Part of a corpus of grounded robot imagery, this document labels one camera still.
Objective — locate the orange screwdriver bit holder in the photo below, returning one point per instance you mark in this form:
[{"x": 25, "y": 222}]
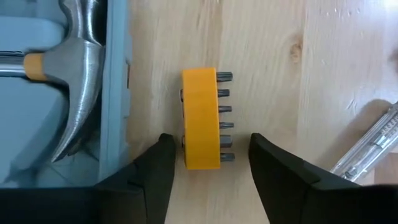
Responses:
[{"x": 200, "y": 118}]

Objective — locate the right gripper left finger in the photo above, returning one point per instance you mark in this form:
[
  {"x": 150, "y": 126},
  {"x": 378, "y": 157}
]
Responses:
[{"x": 93, "y": 205}]

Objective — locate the blue-grey plastic tool case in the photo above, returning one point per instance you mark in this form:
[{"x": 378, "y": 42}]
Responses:
[{"x": 115, "y": 93}]

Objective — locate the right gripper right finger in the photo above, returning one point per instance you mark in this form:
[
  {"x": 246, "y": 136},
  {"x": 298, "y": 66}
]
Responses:
[{"x": 311, "y": 205}]

